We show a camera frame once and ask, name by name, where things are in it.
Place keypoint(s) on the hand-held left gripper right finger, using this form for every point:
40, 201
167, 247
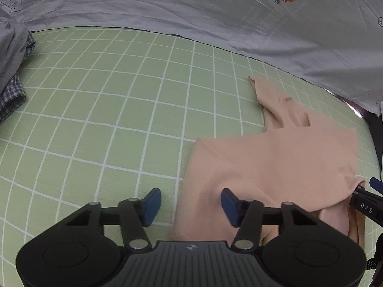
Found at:
232, 207

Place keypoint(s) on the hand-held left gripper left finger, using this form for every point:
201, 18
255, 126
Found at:
151, 207

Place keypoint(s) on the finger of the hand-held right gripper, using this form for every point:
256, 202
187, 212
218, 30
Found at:
377, 184

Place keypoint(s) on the beige garment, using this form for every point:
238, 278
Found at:
269, 161

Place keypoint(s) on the green grid mat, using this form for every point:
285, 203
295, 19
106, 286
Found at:
104, 110

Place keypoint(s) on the blue plaid shirt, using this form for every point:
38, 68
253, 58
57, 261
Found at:
13, 95

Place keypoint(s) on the white printed bed sheet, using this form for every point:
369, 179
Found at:
179, 6

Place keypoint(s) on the grey sweatshirt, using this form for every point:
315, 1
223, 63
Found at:
12, 50

